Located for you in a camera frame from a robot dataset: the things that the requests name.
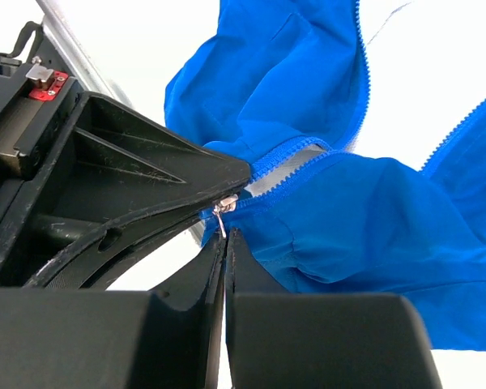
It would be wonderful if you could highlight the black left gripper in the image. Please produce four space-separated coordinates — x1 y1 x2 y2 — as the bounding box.
0 58 249 284

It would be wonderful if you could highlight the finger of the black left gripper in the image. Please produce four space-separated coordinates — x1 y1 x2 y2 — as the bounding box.
24 206 205 289

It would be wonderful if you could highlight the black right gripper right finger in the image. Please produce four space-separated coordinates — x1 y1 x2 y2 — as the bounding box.
225 229 441 388

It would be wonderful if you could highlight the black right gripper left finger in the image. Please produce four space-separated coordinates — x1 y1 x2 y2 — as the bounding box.
0 235 226 388

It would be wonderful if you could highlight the blue white red hooded jacket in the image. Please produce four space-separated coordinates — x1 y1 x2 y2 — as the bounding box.
164 1 486 351

